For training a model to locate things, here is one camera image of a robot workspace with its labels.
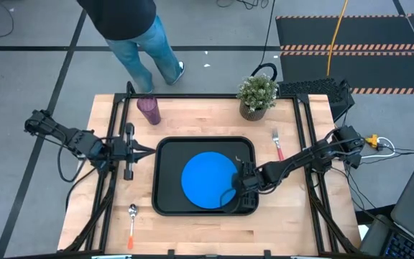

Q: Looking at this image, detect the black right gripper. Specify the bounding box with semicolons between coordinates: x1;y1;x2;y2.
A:
230;160;271;214

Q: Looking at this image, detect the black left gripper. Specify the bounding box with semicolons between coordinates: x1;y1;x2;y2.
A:
112;123;157;181

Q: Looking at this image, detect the blue round plate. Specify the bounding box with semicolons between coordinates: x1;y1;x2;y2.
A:
180;151;239;210

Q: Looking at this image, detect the purple faceted cup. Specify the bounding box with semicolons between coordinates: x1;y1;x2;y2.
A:
136;95;162;126

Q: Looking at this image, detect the spoon with orange handle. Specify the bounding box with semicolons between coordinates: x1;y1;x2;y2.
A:
126;203;139;250

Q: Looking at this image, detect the fork with pink handle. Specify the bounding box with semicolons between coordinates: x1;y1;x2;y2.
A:
271;128;286;162

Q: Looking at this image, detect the black plastic tray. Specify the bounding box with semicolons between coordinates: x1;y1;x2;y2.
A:
152;135;259;217

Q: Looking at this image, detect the potted plant in ribbed pot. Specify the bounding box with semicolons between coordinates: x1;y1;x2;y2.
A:
236;73;279;122

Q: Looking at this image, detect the black perforated computer case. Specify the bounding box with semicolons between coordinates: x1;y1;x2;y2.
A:
277;76;356;123

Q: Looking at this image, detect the person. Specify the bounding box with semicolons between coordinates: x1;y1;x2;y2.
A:
76;0;186;94

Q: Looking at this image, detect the yellow power plug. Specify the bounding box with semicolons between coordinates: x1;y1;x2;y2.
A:
364;133;380;148

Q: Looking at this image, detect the black mat with hazard stripes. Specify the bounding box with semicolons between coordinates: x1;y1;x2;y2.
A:
275;13;414;95

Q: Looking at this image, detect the black metal table frame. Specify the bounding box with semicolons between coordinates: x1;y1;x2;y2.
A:
60;81;362;259

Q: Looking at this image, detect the black cable with loop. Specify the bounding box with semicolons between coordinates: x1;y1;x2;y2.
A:
252;0;278;82

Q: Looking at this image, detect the white cable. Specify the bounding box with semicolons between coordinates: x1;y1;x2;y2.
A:
360;136;397;160

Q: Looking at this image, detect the yellow cable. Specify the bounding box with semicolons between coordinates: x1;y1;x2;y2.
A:
327;0;349;68

